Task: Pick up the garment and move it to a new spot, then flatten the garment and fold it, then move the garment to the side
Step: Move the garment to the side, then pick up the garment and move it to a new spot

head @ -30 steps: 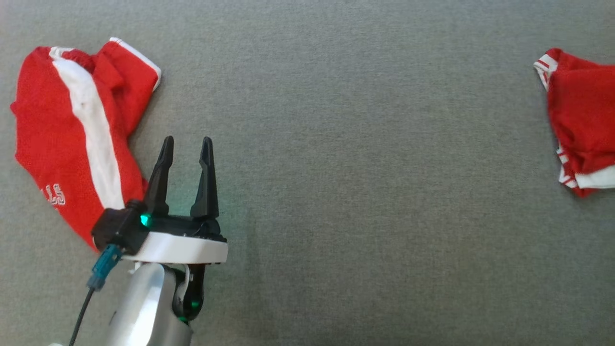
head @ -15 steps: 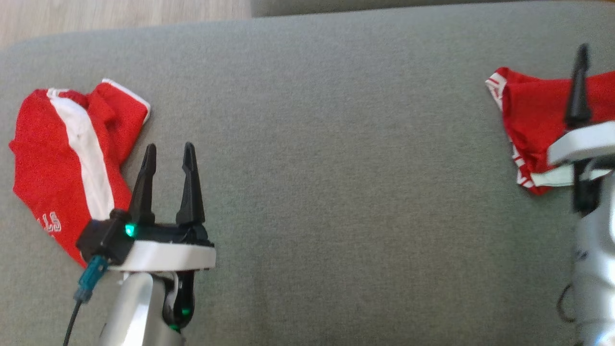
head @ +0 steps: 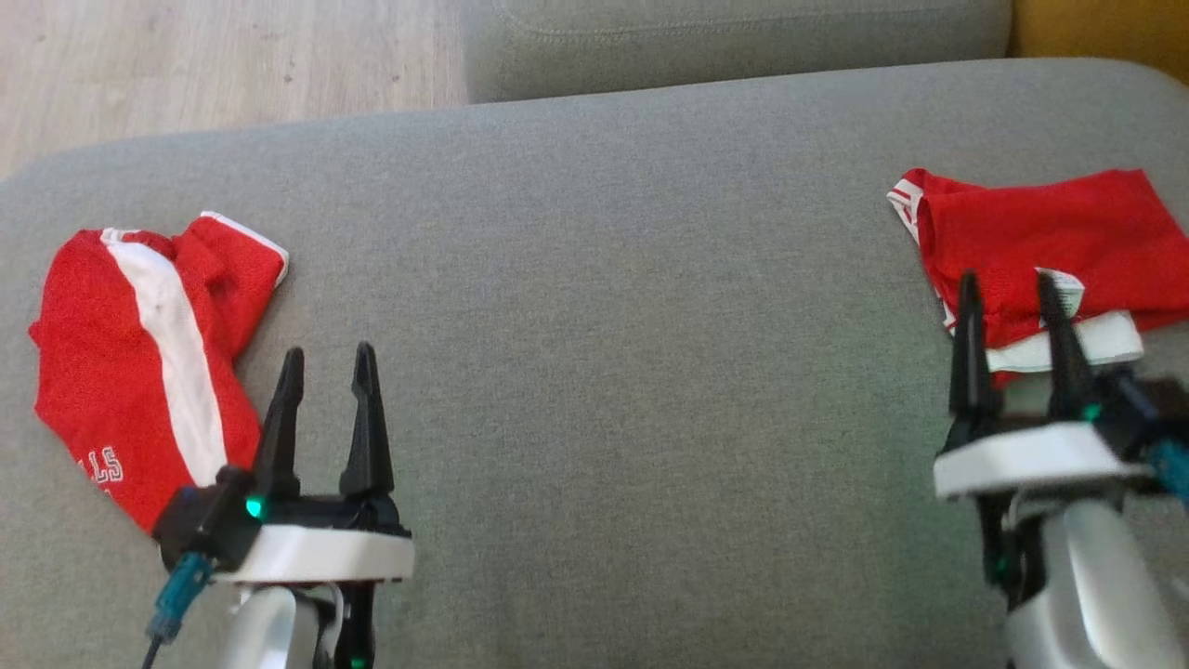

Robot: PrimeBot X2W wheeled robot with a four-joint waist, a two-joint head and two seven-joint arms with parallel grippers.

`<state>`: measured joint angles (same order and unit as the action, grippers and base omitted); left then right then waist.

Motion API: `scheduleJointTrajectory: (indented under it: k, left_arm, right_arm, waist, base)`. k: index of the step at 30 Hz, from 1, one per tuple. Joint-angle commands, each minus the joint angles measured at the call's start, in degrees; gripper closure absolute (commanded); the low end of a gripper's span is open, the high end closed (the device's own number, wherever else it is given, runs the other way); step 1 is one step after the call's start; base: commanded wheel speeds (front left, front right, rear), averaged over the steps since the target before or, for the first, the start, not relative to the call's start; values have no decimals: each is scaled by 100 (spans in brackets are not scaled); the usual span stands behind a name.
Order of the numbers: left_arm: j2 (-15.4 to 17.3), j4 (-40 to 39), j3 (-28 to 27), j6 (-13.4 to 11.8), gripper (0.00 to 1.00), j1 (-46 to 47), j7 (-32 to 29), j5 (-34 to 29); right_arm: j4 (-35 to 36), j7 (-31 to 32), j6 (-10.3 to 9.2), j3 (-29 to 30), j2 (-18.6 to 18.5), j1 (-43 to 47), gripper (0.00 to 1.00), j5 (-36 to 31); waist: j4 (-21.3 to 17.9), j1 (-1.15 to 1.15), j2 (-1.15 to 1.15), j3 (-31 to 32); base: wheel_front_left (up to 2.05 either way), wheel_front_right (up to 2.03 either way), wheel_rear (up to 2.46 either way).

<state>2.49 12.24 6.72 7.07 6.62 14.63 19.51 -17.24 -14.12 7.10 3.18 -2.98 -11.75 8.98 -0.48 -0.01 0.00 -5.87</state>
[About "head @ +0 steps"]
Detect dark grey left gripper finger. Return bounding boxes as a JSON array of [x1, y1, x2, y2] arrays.
[[253, 348, 306, 499], [338, 341, 397, 497]]

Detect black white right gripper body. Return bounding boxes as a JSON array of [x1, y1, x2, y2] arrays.
[[933, 370, 1189, 503]]

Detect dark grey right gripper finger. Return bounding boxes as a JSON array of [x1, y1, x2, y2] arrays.
[[947, 270, 1000, 420], [1036, 270, 1103, 422]]

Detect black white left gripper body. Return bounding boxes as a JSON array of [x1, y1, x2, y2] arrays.
[[151, 465, 416, 586]]

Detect red shirt with white sleeves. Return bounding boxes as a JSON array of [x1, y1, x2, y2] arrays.
[[887, 167, 1189, 389]]

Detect red shorts with white stripe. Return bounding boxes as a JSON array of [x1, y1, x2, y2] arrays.
[[28, 211, 291, 536]]

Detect large grey fabric ottoman seat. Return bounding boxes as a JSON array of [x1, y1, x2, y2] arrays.
[[0, 58, 1189, 669]]

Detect wide yellow sofa backrest cushion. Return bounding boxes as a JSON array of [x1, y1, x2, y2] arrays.
[[1011, 0, 1189, 86]]

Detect grey sofa seat cushion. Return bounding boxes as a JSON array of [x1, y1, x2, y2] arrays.
[[463, 0, 1013, 104]]

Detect black cable with teal plug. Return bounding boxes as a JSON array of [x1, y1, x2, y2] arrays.
[[139, 551, 216, 669], [1144, 439, 1189, 508]]

